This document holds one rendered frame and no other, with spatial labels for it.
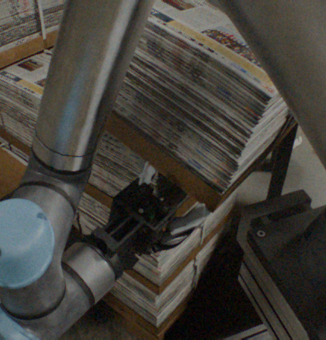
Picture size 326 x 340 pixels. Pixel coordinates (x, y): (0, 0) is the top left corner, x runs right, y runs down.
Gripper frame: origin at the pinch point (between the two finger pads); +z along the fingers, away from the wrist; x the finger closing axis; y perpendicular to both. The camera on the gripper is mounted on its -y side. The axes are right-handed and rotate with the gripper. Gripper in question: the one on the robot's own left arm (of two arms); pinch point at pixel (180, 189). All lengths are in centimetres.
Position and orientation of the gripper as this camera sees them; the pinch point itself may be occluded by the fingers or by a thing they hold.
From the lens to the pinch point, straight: 64.6
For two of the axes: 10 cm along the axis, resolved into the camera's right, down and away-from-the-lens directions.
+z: 6.0, -5.1, 6.2
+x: -7.7, -5.9, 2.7
